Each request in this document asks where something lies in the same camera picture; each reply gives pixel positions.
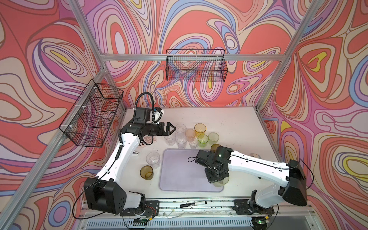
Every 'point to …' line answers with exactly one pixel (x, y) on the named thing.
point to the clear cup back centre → (180, 128)
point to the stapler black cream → (255, 155)
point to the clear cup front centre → (181, 139)
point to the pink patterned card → (148, 139)
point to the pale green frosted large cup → (221, 182)
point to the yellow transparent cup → (200, 128)
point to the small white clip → (135, 154)
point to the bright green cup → (202, 140)
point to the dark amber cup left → (146, 172)
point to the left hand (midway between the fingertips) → (170, 127)
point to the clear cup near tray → (153, 158)
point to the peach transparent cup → (190, 133)
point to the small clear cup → (193, 143)
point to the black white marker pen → (192, 204)
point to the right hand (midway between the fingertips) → (216, 182)
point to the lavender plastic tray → (178, 171)
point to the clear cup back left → (170, 139)
